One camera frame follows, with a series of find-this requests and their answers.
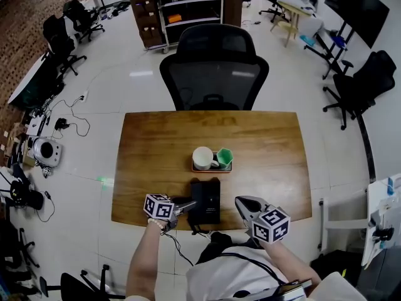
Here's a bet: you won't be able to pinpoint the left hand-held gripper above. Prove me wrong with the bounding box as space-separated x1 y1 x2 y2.
143 193 199 235

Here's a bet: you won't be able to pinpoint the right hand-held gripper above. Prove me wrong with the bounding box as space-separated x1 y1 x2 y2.
234 195 291 245

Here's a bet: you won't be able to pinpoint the person's right forearm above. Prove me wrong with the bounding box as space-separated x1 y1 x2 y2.
258 239 322 292

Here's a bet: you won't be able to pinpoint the person's left forearm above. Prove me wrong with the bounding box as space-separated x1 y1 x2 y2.
125 220 164 300

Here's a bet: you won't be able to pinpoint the black telephone base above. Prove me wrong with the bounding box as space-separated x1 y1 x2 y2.
189 177 221 226

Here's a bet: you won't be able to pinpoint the thin black cable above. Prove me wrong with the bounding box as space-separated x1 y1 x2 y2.
162 231 195 267

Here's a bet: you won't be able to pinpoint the orange tray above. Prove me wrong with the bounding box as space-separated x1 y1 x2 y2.
191 152 233 174

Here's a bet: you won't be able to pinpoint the person's dark trousers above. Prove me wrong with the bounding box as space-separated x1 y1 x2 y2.
195 231 261 265

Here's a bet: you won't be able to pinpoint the white mug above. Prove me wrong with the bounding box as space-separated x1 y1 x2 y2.
192 146 220 172

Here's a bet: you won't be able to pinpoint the green hexagonal cup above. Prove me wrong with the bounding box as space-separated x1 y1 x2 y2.
216 147 234 170

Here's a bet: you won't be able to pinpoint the wooden table with metal legs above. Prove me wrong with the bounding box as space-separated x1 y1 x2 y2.
111 110 313 232

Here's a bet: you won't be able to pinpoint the person's white shirt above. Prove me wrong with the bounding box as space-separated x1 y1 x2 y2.
185 245 315 301

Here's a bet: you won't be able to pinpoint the black chest device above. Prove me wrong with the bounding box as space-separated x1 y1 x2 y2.
274 278 314 301

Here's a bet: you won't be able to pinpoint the black floor bag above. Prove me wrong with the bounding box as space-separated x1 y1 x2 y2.
310 250 362 287

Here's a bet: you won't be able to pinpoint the white workbench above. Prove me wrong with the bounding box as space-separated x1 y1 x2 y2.
317 172 401 270

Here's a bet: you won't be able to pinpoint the black mesh office chair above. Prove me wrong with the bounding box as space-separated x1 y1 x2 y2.
159 23 270 112

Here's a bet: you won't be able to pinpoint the black backpack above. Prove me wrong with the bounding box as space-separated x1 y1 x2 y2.
9 180 45 211

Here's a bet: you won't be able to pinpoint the cardboard box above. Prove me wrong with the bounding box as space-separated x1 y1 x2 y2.
18 136 36 168

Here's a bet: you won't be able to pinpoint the black television stand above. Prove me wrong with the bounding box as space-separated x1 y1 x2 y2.
305 20 357 81

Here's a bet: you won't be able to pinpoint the light wooden table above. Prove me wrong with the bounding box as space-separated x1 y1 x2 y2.
270 0 315 48

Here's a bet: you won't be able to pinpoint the dark shelf cart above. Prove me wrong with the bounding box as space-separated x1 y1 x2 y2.
127 0 244 54

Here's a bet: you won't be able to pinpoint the curved white table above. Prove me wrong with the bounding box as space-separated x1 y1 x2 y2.
7 51 65 110

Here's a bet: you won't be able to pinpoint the black television screen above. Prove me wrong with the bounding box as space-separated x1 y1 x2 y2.
323 0 390 50

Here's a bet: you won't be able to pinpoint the black lanyard cable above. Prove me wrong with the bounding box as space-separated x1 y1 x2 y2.
218 251 286 285

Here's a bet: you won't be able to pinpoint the black floor cable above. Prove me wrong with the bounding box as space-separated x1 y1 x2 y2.
36 190 56 223

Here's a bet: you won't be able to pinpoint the black power strip cable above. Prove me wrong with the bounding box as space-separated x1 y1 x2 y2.
51 95 92 138

